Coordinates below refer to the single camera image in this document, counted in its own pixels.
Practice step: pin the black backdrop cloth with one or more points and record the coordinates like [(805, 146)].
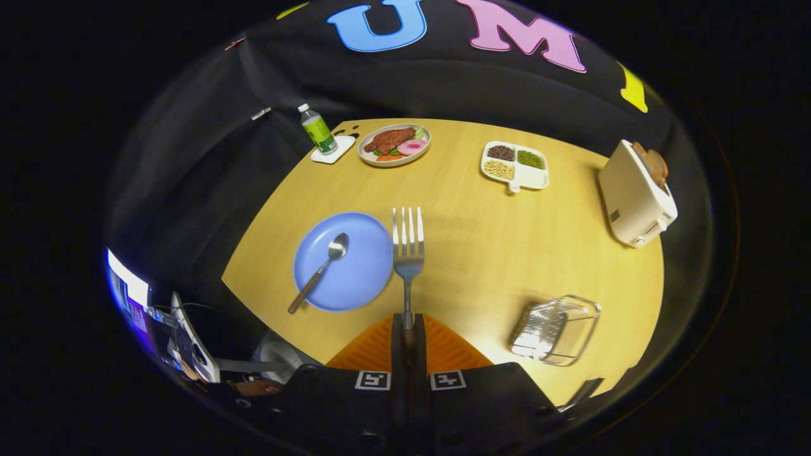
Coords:
[(443, 82)]

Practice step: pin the plate with meat and vegetables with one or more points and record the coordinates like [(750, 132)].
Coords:
[(389, 140)]

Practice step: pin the blue plate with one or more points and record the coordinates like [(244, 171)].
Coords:
[(355, 278)]

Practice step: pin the metal fork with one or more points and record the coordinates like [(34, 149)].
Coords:
[(408, 259)]

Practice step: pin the slice of toast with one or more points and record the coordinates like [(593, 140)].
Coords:
[(656, 166)]

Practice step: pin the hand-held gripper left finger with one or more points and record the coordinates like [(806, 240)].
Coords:
[(398, 354)]

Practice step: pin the silver clip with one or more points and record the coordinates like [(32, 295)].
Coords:
[(260, 113)]

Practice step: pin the computer monitor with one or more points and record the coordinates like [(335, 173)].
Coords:
[(130, 285)]

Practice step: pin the red clip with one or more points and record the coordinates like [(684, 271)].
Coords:
[(234, 43)]

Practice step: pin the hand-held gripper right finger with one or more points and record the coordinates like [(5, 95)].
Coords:
[(419, 354)]

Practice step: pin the white toaster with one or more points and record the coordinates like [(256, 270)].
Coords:
[(633, 196)]

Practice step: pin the open laptop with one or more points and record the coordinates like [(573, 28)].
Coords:
[(196, 348)]

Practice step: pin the white square coaster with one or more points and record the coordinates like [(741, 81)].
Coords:
[(343, 147)]

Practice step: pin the clear plastic container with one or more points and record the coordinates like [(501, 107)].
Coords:
[(551, 329)]

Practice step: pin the green label plastic bottle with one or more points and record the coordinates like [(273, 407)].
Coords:
[(319, 133)]

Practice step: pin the white divided dish with beans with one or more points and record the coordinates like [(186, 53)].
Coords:
[(531, 177)]

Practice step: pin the metal spoon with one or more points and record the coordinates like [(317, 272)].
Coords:
[(338, 247)]

